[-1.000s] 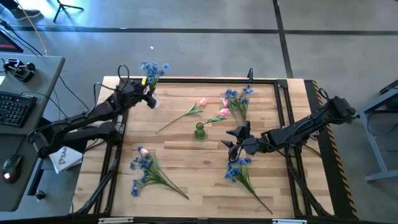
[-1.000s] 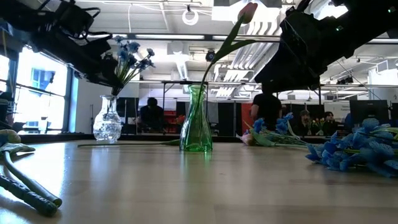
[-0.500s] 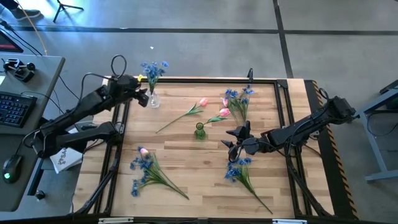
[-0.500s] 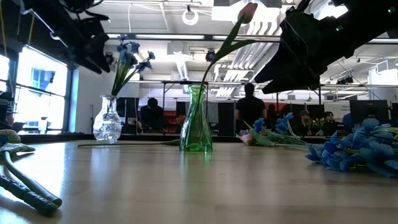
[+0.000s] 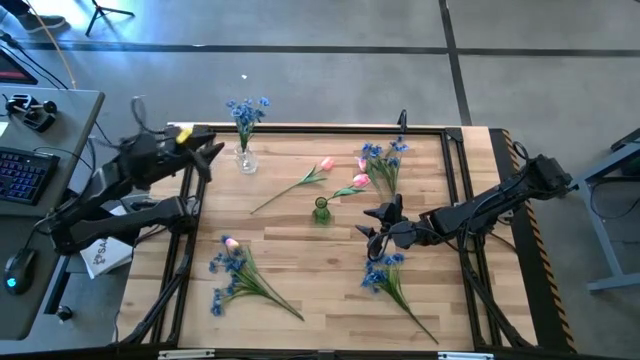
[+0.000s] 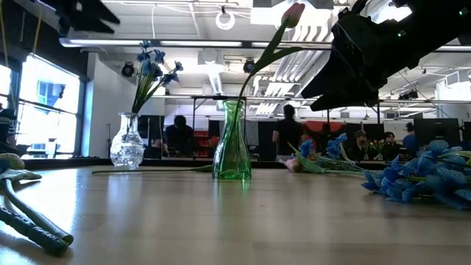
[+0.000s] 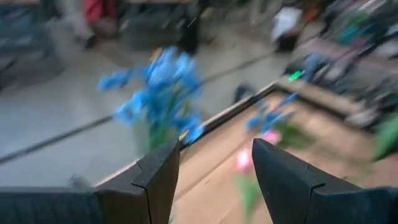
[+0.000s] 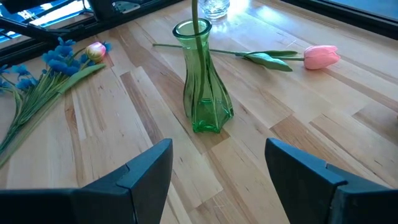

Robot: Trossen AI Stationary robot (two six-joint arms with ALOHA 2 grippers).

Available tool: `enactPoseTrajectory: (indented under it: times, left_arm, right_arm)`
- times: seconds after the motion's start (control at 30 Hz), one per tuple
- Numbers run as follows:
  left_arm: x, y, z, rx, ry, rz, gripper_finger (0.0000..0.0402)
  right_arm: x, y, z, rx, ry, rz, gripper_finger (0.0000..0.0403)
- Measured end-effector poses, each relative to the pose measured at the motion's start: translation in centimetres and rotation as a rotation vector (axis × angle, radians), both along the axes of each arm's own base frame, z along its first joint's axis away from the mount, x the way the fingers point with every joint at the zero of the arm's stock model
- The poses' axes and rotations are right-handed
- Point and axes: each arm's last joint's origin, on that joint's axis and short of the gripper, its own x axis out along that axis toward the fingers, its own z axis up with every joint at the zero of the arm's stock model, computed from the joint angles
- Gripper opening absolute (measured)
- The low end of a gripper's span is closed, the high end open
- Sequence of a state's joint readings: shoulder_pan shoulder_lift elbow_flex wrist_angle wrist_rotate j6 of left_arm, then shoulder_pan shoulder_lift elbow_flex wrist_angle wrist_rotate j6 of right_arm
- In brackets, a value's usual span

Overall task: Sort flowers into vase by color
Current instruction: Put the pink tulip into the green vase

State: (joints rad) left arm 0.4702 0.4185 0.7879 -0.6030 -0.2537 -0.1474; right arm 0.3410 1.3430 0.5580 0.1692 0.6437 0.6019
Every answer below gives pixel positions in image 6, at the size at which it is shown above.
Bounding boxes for white ceiling light strip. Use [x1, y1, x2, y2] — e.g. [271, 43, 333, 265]
[58, 36, 471, 52]

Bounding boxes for green glass vase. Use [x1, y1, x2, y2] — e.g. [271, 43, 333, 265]
[212, 99, 253, 181]

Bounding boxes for black office monitor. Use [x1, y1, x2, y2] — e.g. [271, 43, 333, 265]
[414, 117, 461, 148]

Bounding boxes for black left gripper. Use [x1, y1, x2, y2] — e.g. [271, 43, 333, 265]
[50, 0, 121, 36]

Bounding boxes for black track spotlight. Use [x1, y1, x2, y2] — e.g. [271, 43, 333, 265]
[398, 89, 419, 101]

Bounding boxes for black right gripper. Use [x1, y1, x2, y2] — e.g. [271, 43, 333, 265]
[301, 1, 414, 112]

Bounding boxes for orange partition screen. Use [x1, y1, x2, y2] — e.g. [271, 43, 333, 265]
[303, 120, 347, 145]

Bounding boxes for white ring light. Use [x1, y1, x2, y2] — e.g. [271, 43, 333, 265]
[215, 10, 236, 32]

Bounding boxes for potted tulip bouquet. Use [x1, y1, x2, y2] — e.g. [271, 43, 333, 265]
[369, 138, 386, 161]

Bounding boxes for black tripod stand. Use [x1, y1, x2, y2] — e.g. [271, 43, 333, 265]
[105, 122, 113, 160]

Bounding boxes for person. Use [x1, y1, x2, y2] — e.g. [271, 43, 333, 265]
[272, 104, 306, 158]
[402, 122, 419, 156]
[348, 129, 369, 161]
[380, 131, 399, 161]
[165, 115, 196, 158]

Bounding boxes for clear glass vase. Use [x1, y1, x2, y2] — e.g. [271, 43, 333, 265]
[109, 112, 146, 171]

